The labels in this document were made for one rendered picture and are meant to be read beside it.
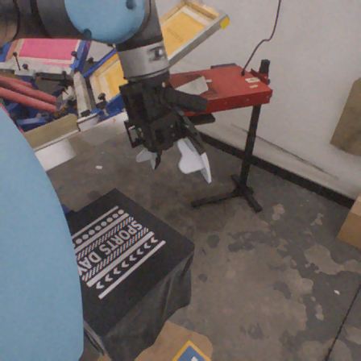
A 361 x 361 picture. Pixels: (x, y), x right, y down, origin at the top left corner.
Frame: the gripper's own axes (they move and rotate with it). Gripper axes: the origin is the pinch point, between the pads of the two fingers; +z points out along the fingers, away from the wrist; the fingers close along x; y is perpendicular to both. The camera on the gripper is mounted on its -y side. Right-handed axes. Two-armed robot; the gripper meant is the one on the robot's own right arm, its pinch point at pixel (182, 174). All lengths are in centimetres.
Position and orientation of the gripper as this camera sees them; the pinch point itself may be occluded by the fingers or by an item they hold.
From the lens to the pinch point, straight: 58.7
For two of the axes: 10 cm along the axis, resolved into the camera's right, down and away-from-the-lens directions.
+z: 2.2, 8.6, 4.7
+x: 7.1, 1.9, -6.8
